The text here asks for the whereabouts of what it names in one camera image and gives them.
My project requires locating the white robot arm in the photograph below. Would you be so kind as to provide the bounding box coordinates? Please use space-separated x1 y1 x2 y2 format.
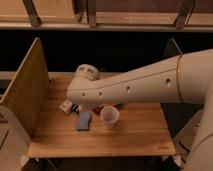
67 49 213 171

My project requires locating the small brown object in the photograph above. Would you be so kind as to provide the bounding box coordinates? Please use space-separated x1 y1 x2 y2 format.
92 107 103 116

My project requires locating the small white bottle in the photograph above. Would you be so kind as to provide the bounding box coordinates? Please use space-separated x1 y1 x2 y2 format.
59 99 72 115

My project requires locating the left wooden divider panel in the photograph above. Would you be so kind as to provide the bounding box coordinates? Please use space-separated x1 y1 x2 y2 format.
0 38 49 141

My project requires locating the wooden shelf rail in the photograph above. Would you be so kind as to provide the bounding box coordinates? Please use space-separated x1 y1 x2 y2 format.
0 0 213 32

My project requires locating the orange bowl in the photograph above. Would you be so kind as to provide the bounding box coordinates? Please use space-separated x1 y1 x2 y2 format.
96 103 124 110

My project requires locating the right dark divider panel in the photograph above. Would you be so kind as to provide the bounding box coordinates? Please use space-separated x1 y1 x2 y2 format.
163 38 182 59

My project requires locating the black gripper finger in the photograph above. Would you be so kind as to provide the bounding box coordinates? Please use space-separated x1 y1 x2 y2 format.
79 105 84 112
71 104 78 112

